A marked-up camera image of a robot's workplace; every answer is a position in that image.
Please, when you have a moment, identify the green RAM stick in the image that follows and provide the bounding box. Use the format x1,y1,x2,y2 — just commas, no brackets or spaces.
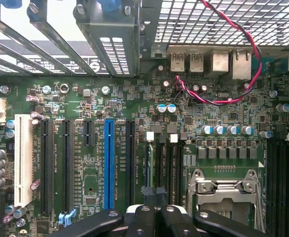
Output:
147,144,154,188

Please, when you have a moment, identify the RAM slot with black latch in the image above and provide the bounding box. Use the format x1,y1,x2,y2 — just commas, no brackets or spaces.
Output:
179,132,186,207

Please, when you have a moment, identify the CPU socket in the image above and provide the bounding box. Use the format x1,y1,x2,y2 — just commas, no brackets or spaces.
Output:
185,167,267,233

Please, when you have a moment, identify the silver metal socket cover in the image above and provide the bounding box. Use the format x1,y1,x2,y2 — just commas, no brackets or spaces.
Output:
196,179,258,207

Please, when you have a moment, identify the long black expansion slot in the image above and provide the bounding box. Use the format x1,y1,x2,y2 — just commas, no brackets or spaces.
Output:
62,119,74,214
125,120,136,206
40,118,54,214

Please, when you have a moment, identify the blue expansion slot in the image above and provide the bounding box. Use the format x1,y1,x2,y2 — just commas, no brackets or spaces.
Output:
104,119,115,209

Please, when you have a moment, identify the green PC motherboard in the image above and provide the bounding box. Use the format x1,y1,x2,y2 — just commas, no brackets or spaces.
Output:
0,56,289,237

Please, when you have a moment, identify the light blue slot latch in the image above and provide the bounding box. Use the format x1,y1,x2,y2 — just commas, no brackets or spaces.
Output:
58,208,76,227

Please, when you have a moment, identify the short black expansion slot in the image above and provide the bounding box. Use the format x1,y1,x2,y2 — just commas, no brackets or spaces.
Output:
83,120,95,146

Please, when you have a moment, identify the white PCI expansion slot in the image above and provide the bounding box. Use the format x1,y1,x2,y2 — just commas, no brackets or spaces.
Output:
14,114,34,207

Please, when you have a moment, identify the silver USB port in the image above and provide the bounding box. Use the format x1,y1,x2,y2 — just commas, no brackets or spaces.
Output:
170,52,186,73
189,52,205,73

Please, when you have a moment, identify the silver ethernet port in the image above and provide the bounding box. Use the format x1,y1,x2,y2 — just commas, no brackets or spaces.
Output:
229,49,253,80

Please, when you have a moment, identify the grey metal PC case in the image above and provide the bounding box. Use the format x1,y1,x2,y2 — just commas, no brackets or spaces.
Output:
0,0,289,82

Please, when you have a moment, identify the wide vented metal slot cover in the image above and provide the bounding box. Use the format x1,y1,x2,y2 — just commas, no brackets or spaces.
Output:
75,0,141,78

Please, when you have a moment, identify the narrow metal slot cover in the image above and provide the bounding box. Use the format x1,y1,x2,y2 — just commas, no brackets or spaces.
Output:
0,37,50,75

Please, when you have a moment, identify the red black twisted wire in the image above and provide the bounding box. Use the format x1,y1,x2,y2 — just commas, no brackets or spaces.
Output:
174,0,263,106

